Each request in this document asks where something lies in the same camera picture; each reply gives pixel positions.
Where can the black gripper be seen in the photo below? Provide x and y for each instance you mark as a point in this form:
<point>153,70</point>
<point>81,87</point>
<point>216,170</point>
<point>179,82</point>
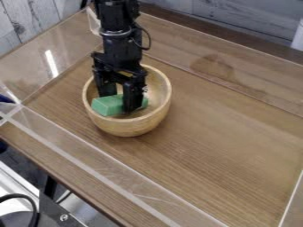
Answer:
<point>117,65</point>

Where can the green rectangular block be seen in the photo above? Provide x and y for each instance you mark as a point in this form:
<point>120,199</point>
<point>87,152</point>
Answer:
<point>108,106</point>

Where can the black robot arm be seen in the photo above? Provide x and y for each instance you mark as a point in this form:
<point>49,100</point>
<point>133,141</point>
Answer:
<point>117,14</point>

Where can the brown wooden bowl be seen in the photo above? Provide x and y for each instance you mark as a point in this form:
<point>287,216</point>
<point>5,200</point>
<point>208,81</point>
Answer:
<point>141,121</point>

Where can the black metal table leg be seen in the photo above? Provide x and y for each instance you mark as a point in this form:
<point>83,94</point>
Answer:
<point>51,187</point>

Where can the clear acrylic corner bracket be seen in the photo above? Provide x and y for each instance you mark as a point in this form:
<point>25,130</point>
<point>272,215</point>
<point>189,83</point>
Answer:
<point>93,22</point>

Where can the clear acrylic tray wall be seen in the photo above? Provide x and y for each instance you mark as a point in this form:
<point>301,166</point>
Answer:
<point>220,165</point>

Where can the grey metal bracket with screw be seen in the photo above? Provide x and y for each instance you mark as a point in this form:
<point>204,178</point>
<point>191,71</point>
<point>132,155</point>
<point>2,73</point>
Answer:
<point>53,215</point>

